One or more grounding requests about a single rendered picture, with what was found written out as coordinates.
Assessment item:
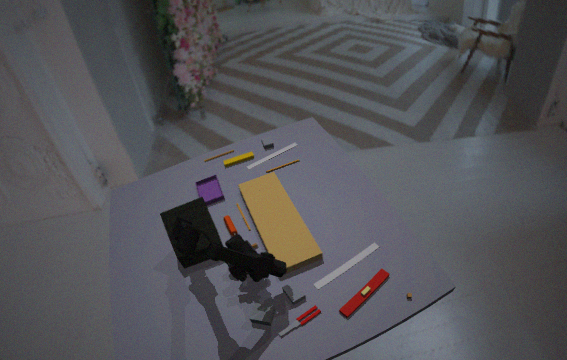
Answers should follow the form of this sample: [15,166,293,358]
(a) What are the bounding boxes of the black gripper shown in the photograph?
[225,234,263,282]

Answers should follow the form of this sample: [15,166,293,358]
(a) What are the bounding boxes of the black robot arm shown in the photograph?
[171,216,287,282]

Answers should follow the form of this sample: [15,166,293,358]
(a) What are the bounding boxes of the tan panel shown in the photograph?
[238,172,323,273]

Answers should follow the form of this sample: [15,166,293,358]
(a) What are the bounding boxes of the yellow rectangular block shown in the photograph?
[223,151,254,167]

